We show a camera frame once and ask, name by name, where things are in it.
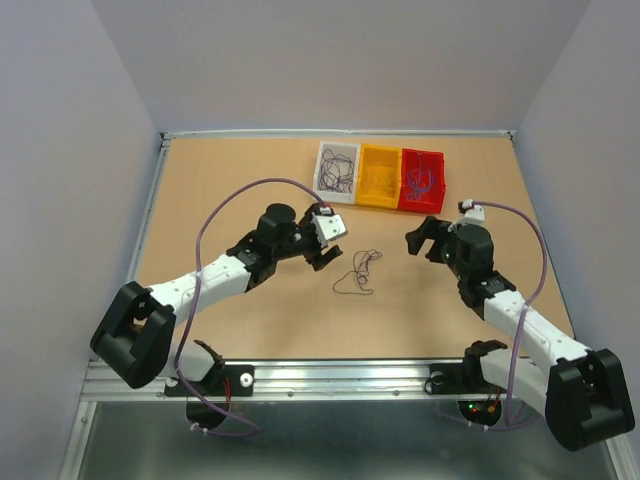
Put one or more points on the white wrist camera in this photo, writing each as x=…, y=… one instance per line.
x=471, y=213
x=328, y=225

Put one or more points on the white plastic bin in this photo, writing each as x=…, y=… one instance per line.
x=336, y=172

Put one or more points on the yellow plastic bin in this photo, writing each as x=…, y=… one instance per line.
x=379, y=178

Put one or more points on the red plastic bin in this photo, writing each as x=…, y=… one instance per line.
x=423, y=182

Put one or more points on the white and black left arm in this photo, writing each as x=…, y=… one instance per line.
x=135, y=336

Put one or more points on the aluminium mounting rail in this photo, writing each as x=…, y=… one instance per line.
x=296, y=380

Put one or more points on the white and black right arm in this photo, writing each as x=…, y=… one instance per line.
x=580, y=392

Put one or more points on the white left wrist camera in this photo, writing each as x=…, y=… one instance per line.
x=328, y=225

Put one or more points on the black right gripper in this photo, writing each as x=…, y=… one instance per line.
x=417, y=237

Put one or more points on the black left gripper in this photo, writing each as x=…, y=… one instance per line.
x=319, y=263

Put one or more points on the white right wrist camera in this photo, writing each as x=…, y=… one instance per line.
x=471, y=213

